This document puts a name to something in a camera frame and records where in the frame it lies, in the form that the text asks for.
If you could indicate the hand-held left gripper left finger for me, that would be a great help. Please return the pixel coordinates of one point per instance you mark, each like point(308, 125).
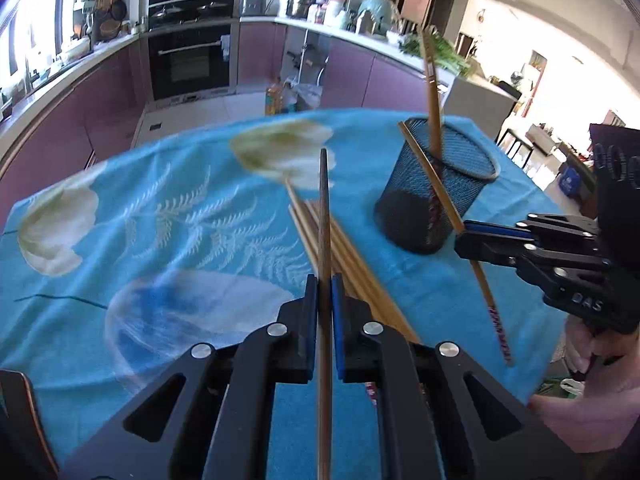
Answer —
point(311, 305)

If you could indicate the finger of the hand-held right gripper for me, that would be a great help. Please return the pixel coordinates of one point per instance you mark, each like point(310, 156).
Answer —
point(500, 227)
point(487, 250)

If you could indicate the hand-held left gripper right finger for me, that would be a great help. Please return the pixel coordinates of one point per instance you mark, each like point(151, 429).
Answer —
point(338, 310)

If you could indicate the bunch of light wood chopsticks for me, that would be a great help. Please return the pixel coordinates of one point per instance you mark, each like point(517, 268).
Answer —
point(350, 260)

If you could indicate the brown patterned-end chopstick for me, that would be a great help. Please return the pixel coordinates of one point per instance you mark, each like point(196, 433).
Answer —
point(492, 310)
point(433, 105)

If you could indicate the black mesh utensil cup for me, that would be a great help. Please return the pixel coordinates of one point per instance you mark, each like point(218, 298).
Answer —
point(452, 185)

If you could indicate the dark brown wooden chopstick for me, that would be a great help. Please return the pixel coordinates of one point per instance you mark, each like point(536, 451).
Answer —
point(324, 210)

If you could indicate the person's right hand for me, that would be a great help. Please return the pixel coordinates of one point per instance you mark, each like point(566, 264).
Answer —
point(576, 350)

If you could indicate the blue floral tablecloth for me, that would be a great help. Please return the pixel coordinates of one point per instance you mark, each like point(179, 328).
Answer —
point(200, 260)

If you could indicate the white counter end panel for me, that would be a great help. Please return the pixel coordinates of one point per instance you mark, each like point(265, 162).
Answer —
point(475, 107)

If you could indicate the green leafy vegetables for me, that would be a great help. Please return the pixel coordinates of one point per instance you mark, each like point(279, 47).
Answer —
point(445, 55)

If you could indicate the white plastic bag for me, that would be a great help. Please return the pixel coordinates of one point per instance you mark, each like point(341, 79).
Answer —
point(307, 96)

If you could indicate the mint green round appliance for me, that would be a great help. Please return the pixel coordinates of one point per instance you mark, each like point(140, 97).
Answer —
point(377, 12)

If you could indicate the steel thermos jug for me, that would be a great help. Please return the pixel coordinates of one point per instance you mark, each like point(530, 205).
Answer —
point(363, 21)

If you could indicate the black built-in oven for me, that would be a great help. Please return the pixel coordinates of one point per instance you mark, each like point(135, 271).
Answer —
point(190, 60)

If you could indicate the purple kitchen base cabinets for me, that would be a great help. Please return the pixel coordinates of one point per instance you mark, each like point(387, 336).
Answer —
point(100, 100)

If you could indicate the stainless steel pot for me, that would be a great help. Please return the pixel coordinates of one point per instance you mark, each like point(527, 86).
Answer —
point(300, 6)

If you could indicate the silver countertop appliance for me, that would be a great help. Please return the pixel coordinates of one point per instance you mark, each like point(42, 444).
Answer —
point(254, 5)

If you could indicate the lidded cooking pan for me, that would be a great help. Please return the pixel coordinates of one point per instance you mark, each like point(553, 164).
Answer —
point(165, 11)
point(214, 9)

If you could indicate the woven basket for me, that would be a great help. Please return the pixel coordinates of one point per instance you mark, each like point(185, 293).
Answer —
point(110, 29)

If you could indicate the white bowl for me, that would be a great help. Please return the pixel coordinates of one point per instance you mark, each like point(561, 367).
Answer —
point(75, 47)

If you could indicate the hanging black frying pan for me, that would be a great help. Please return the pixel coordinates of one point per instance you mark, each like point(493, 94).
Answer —
point(119, 10)

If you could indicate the black frame stool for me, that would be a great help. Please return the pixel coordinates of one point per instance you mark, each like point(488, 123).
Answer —
point(515, 142)

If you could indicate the pink wall picture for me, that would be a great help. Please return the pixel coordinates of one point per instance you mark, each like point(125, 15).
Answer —
point(417, 2)

